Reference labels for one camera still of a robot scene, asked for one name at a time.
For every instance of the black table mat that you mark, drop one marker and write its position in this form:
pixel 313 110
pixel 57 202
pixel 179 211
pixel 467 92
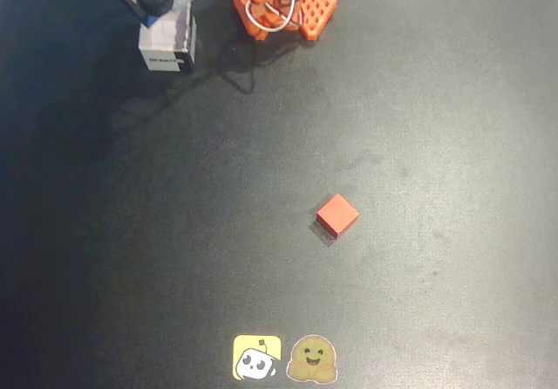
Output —
pixel 436 145

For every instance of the white cardboard box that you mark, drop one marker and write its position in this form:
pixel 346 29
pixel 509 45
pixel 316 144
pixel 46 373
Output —
pixel 161 53

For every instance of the hugging face emoji sticker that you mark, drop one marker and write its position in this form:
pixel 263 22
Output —
pixel 311 358

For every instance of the yellow robot sticker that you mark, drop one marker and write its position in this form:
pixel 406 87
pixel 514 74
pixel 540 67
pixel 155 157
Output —
pixel 257 358

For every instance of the red cube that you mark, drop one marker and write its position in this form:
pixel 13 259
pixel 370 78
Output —
pixel 338 212

